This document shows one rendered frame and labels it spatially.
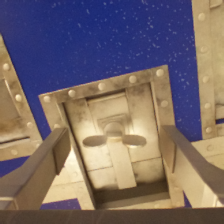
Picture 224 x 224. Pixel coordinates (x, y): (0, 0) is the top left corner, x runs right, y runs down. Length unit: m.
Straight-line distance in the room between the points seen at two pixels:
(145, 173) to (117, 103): 0.10
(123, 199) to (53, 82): 0.17
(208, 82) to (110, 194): 0.17
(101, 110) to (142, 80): 0.06
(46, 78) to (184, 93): 0.13
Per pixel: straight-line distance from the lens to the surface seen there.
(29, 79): 0.17
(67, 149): 0.16
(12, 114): 0.21
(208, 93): 0.18
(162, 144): 0.16
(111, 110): 0.17
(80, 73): 0.16
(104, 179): 0.22
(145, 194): 0.24
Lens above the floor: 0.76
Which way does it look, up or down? 5 degrees up
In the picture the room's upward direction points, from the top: 102 degrees counter-clockwise
